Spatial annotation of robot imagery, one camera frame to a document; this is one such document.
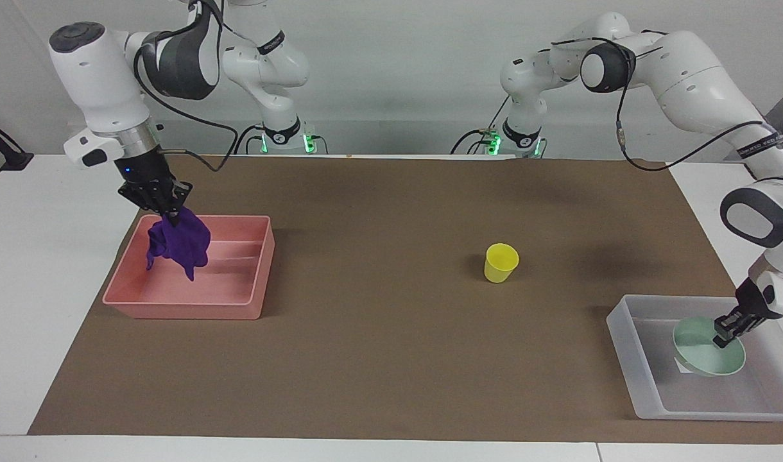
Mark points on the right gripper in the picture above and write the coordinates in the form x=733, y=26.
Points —
x=142, y=169

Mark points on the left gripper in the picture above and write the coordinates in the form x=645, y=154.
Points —
x=751, y=297

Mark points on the light green bowl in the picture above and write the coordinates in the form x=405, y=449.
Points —
x=703, y=353

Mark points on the purple cloth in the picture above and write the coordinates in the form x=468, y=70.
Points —
x=181, y=244

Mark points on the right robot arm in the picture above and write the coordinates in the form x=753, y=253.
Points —
x=96, y=77

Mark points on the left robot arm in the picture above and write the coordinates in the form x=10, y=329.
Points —
x=693, y=77

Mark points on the clear plastic bin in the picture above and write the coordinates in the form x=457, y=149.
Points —
x=699, y=398

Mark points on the pink plastic bin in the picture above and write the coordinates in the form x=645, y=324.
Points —
x=192, y=301

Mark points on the black stand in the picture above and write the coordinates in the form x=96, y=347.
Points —
x=6, y=154

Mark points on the yellow plastic cup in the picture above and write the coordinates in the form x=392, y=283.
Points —
x=499, y=264

